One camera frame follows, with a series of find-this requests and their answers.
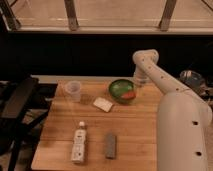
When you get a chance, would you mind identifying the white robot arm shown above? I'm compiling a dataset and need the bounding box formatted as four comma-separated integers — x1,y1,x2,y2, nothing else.
133,49,212,171

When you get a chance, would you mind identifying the green ceramic bowl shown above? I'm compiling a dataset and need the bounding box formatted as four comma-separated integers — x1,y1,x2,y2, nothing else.
108,79,136,104

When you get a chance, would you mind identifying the round metal object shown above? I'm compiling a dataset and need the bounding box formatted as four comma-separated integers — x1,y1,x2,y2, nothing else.
180,70,204,92

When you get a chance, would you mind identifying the grey rectangular block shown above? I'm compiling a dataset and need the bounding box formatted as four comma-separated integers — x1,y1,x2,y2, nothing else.
105,133,117,159

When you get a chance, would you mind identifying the clear plastic measuring cup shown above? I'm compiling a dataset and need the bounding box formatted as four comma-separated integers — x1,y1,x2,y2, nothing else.
65,81,81,102

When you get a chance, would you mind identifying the wooden cutting board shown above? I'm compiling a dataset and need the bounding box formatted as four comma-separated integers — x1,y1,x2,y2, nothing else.
31,81,162,171

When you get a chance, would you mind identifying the white bottle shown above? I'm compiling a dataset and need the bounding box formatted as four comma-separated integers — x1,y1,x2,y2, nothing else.
71,121,87,164

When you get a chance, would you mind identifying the black chair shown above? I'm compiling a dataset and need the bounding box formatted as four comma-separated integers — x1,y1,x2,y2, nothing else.
0,78,49,171

